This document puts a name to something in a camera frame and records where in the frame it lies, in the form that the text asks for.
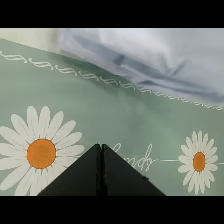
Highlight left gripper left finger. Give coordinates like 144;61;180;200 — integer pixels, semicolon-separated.
37;143;102;197

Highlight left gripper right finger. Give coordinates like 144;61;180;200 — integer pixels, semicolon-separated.
101;143;166;197

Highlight light blue shirt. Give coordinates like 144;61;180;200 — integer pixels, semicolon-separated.
55;28;224;105

